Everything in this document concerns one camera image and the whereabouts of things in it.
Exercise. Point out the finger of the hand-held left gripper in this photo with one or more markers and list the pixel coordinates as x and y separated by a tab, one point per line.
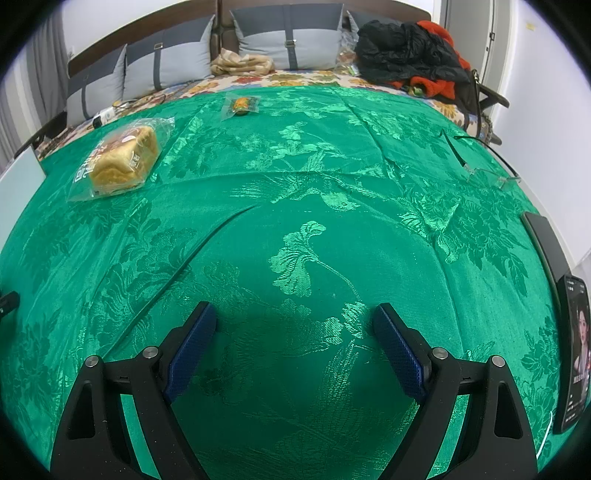
8	303

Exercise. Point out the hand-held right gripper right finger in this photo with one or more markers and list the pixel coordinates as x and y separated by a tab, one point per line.
399	353

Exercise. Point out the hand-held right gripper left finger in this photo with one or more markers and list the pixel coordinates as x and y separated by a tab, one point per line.
194	346

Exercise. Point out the white storage box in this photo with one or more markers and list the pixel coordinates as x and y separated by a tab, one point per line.
18	184

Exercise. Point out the bread loaf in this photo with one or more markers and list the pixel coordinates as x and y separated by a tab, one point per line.
122	161

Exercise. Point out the small orange snack packet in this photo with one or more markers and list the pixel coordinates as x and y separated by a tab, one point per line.
242	104

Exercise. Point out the green floral blanket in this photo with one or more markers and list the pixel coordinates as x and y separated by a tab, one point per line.
300	221

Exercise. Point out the smartphone with lit screen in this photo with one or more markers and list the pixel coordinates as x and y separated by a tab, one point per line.
577	350

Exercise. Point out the black tablet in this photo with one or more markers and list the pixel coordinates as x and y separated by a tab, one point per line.
547	244

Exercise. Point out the white power strip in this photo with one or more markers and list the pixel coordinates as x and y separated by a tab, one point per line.
104	117

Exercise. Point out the eyeglasses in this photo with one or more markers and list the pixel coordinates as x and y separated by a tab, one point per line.
453	147

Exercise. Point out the grey curtain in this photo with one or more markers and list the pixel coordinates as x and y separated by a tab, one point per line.
44	60

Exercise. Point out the dark handbag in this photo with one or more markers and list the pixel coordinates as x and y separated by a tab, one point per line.
480	120

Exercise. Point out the brown headboard panel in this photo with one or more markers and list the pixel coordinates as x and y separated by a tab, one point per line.
369	5
92	60

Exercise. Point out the red garment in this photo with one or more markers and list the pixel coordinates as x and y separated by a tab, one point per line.
457	90

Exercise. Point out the beige folded cloth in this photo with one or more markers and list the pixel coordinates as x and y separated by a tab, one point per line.
242	64

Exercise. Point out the floral bedsheet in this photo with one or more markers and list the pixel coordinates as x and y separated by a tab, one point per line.
295	78

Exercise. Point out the clear plastic bag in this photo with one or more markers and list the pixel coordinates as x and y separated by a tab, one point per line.
346	55

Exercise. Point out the dark bed side rail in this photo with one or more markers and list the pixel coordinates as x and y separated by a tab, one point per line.
41	134

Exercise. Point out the white door frame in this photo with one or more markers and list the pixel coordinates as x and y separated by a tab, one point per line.
501	41

